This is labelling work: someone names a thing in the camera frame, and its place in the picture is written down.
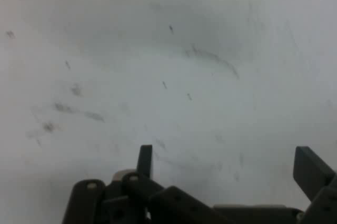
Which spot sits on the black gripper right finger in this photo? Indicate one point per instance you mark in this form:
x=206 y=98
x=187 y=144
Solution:
x=313 y=176

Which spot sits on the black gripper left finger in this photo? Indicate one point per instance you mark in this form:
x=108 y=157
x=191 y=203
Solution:
x=147 y=195

